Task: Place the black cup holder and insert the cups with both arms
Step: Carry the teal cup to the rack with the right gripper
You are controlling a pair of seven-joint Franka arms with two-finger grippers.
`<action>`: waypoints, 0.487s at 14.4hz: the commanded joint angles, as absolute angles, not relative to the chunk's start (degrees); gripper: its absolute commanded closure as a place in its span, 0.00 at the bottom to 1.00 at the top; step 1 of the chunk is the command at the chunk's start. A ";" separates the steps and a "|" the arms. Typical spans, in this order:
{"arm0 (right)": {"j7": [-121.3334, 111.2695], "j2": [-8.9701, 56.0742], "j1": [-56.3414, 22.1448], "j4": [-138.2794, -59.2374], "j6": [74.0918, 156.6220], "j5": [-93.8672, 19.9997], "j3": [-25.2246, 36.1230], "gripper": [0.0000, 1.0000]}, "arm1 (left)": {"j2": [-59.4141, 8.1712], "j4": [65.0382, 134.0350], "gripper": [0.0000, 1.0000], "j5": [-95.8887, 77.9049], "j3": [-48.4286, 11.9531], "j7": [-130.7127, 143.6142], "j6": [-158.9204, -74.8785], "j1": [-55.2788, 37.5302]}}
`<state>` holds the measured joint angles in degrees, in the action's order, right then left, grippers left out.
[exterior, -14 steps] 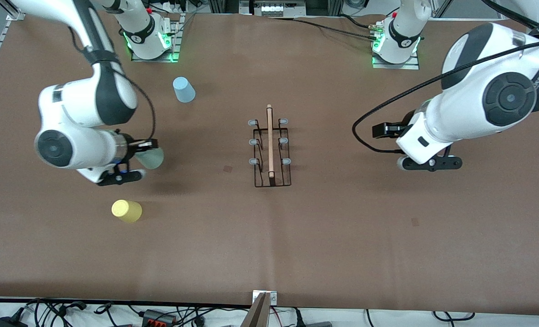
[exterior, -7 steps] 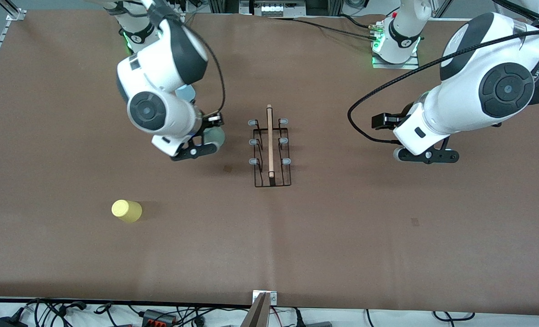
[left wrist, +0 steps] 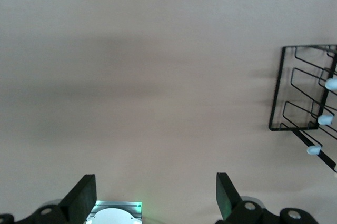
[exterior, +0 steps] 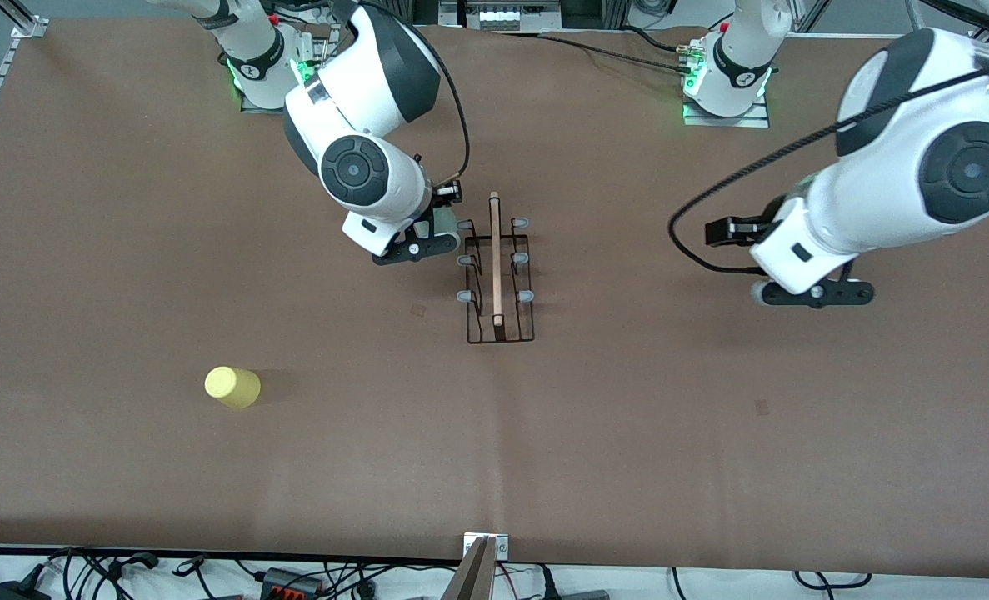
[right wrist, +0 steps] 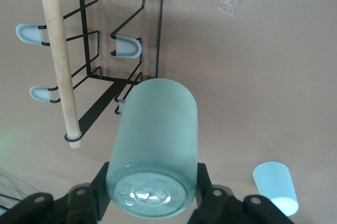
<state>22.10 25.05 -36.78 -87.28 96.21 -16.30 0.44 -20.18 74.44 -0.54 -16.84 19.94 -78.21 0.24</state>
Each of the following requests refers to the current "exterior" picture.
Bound black wire cup holder rack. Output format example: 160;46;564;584
456;191;537;345

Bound yellow plastic cup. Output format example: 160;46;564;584
204;366;262;410

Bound white power strip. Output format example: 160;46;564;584
463;0;563;33

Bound brown table cover sheet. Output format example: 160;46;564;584
0;18;989;580

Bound black plug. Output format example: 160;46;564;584
536;565;612;600

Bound black orange connector block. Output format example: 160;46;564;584
259;567;326;599

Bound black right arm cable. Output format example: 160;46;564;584
427;42;472;186

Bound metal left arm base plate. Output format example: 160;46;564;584
682;87;772;128

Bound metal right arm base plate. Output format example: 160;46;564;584
240;23;334;116

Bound small metal clamp bracket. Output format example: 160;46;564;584
463;532;510;561

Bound grey metal post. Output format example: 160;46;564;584
440;536;499;600

